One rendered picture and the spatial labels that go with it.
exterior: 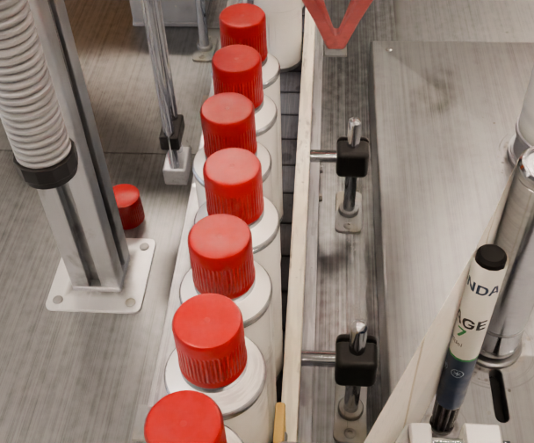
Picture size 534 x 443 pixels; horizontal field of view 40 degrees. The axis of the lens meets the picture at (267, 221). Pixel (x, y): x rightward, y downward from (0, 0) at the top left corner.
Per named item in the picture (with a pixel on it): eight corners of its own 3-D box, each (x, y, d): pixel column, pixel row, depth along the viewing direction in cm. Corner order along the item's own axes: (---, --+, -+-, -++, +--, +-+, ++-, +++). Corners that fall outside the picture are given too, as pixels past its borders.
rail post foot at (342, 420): (366, 445, 56) (367, 440, 56) (332, 442, 56) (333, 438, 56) (366, 381, 60) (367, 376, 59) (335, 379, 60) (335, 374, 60)
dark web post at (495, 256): (454, 437, 51) (512, 266, 37) (429, 436, 51) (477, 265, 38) (452, 414, 52) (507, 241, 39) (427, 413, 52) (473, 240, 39)
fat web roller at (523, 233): (525, 371, 55) (602, 192, 41) (464, 368, 55) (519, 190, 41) (515, 321, 58) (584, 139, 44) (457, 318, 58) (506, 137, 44)
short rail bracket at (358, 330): (369, 429, 57) (382, 343, 48) (289, 425, 58) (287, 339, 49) (368, 392, 59) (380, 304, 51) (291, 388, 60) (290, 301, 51)
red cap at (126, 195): (120, 235, 72) (114, 212, 70) (104, 215, 74) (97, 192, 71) (150, 219, 73) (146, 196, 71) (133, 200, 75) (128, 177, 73)
